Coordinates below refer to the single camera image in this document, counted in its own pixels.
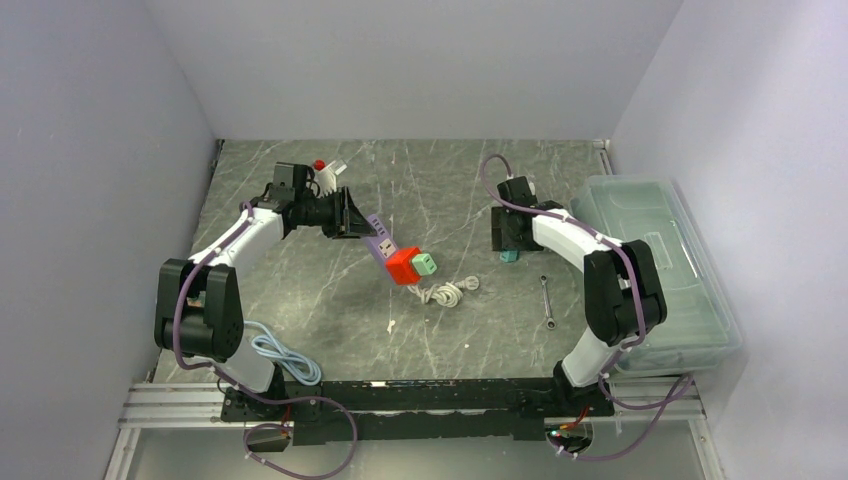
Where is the silver wrench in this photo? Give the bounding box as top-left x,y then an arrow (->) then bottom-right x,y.
540,275 -> 556,330

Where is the teal plug adapter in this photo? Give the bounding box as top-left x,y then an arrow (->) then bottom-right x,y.
499,250 -> 519,263

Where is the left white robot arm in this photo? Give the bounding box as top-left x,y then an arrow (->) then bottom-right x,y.
154,162 -> 376,420

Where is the light green plug adapter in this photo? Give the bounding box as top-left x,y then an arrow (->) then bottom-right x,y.
410,253 -> 437,276

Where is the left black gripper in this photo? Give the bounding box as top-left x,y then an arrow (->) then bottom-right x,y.
296,186 -> 376,240

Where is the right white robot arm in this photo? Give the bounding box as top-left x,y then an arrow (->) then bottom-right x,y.
492,176 -> 668,415

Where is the light blue cable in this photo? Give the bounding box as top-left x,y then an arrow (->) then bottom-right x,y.
246,320 -> 323,387

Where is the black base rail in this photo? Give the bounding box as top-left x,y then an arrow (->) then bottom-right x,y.
220,377 -> 614,446

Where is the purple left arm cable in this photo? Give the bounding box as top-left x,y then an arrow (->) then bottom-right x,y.
170,201 -> 359,480

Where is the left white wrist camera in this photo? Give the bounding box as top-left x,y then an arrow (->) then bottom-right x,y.
312,159 -> 347,196

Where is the clear plastic storage bin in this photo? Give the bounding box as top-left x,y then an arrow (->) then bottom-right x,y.
570,175 -> 742,377

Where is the red plug adapter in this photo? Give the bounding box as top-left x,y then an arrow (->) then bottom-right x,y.
385,247 -> 422,286

